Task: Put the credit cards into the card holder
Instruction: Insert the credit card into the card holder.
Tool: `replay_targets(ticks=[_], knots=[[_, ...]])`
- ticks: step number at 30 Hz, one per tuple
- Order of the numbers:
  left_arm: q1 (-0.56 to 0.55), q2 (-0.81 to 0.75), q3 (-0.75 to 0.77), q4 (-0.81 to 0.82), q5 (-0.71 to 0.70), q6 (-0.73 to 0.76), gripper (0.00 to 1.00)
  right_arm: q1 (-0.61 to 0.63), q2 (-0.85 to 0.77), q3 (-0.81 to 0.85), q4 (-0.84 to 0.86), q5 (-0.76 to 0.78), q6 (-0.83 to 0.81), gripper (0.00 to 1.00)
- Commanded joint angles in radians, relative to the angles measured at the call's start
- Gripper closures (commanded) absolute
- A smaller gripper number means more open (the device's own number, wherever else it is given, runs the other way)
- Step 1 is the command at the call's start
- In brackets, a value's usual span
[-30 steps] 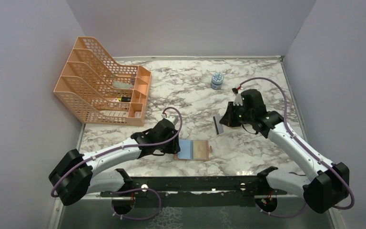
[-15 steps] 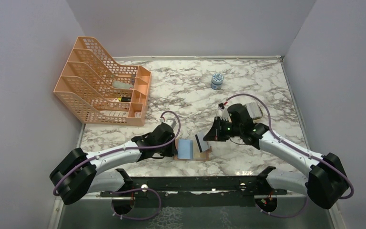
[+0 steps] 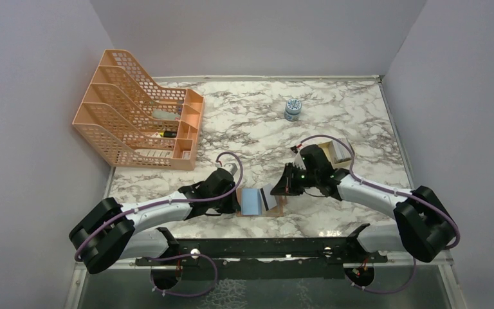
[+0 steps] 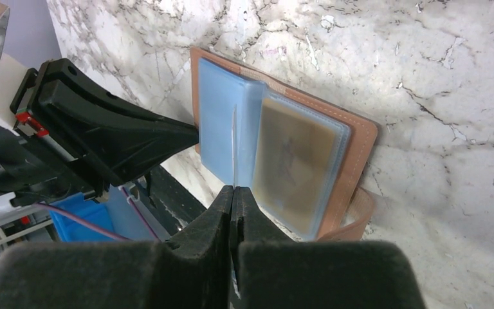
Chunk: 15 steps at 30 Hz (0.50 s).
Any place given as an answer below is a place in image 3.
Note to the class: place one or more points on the orange plastic file organizer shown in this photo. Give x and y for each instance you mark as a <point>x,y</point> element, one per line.
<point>123,106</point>

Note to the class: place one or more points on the small blue white jar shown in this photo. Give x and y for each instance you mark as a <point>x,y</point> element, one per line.
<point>292,110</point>

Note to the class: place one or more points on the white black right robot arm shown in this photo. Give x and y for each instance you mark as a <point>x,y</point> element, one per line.
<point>421,225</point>

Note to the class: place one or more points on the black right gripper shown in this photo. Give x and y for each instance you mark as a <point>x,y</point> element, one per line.
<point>286,186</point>

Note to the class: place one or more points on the tan leather card holder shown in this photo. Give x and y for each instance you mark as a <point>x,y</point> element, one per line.
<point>251,206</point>

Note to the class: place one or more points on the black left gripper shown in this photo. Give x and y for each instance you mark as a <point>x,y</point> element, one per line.
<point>233,206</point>

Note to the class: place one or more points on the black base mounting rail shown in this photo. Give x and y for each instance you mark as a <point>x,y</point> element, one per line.
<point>261,258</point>

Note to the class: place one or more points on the yellow black marker pen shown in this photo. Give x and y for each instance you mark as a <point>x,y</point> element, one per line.
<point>164,134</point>

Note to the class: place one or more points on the silver magnetic stripe card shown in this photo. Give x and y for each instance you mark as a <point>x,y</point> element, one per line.
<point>268,201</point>

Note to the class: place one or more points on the white boxes in organizer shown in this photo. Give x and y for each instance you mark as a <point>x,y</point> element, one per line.
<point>155,153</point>

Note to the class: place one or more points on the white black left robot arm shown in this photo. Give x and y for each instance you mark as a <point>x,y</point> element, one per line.
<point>112,231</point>

